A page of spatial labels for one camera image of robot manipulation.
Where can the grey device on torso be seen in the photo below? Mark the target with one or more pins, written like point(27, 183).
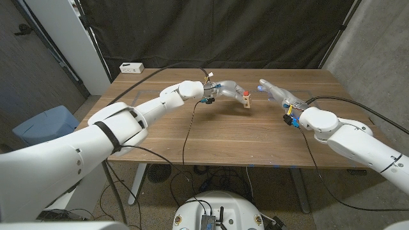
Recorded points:
point(208, 223)

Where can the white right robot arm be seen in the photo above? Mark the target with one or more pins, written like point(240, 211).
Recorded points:
point(351, 140)

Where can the white table leg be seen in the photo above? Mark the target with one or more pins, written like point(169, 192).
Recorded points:
point(137, 185)

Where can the round black floor fan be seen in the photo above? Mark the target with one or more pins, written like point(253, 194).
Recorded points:
point(159, 173)

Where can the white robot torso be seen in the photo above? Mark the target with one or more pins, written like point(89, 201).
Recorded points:
point(236, 207)

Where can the black backdrop curtain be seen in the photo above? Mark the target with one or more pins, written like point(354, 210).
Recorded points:
point(207, 32)

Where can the white cabinet panel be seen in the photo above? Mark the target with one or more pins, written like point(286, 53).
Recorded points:
point(73, 41)

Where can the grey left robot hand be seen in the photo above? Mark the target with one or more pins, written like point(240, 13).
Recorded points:
point(228, 91)

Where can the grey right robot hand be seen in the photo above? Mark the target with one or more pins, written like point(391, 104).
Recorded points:
point(281, 96)

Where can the blue plastic bin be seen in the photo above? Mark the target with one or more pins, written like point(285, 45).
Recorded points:
point(44, 127)

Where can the grey table leg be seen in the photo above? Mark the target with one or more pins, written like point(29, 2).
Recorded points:
point(300, 191)

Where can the small wooden block with holes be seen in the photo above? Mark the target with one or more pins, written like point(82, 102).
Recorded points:
point(246, 102)

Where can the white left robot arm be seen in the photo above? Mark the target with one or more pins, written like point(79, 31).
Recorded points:
point(64, 159)

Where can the white power strip box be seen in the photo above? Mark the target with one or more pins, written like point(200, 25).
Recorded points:
point(131, 67)

